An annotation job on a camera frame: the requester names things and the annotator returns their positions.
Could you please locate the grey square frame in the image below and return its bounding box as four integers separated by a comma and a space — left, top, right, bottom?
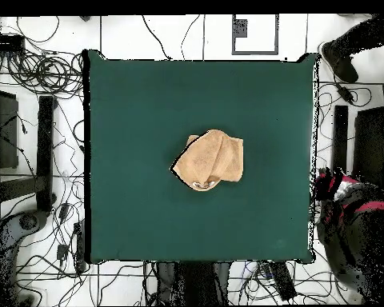
231, 14, 280, 56

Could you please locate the coiled black cable bundle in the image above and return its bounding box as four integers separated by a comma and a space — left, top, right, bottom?
6, 50, 84, 97

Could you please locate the grey office chair base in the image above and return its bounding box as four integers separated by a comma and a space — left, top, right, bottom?
0, 209, 49, 306

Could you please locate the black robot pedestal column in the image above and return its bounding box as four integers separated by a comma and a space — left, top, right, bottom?
155, 261, 233, 307

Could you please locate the black power adapter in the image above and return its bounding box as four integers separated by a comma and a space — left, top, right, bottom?
336, 83, 355, 104

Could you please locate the black stand base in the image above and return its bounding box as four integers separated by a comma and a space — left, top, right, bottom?
331, 105, 350, 172
0, 94, 58, 213

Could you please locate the dark green table cloth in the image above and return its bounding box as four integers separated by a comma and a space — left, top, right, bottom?
82, 49, 322, 265

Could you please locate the tan terry towel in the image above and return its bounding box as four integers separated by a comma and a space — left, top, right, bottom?
169, 128, 245, 193

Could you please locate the black network switch box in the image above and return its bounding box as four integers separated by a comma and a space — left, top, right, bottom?
0, 34, 26, 54

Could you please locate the black computer case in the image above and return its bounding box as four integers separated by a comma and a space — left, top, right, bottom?
0, 87, 19, 170
351, 106, 384, 188

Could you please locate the person's foot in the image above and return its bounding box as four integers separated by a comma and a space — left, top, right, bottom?
320, 14, 384, 84

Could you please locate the black power strip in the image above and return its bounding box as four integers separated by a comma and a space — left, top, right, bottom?
73, 220, 87, 273
270, 261, 298, 301

